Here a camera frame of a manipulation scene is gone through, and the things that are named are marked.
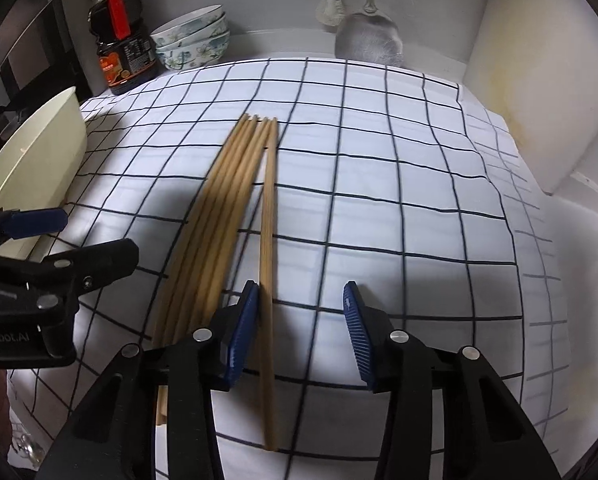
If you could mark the white floral ceramic bowl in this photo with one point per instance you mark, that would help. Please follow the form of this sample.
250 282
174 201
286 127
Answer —
199 60
201 42
194 24

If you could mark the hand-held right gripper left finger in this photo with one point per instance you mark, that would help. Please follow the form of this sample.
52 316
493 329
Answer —
241 330

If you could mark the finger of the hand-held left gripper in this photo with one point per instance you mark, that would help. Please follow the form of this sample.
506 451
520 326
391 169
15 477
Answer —
104 260
34 221

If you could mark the single wooden chopstick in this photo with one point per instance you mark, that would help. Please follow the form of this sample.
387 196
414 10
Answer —
264 240
273 240

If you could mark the metal spatula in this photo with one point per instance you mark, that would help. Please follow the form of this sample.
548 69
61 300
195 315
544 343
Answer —
369 40

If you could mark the dark soy sauce bottle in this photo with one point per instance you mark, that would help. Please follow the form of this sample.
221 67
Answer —
124 60

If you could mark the white checked cloth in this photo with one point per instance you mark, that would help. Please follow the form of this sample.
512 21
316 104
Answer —
379 210

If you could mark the bundle of wooden chopsticks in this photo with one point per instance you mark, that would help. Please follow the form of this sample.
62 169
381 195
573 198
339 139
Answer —
219 200

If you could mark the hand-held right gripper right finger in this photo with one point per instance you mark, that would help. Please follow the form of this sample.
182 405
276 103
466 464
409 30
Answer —
359 335

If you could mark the large cream basin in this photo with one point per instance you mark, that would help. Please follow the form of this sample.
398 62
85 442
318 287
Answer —
39 160

